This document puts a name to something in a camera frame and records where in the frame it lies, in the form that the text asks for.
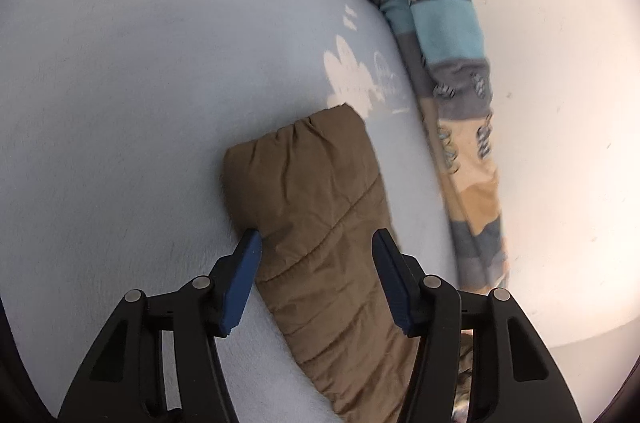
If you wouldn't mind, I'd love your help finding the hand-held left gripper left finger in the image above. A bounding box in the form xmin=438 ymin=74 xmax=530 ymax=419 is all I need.
xmin=57 ymin=229 xmax=264 ymax=423

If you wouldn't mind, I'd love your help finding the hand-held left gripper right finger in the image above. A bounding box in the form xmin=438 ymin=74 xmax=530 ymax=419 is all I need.
xmin=371 ymin=228 xmax=583 ymax=423

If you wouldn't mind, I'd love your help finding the light blue cloud-print bed sheet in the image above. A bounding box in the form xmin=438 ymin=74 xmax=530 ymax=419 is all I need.
xmin=0 ymin=0 xmax=463 ymax=423

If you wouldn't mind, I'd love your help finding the patchwork fleece blanket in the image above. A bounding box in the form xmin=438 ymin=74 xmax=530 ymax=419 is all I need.
xmin=368 ymin=0 xmax=511 ymax=296

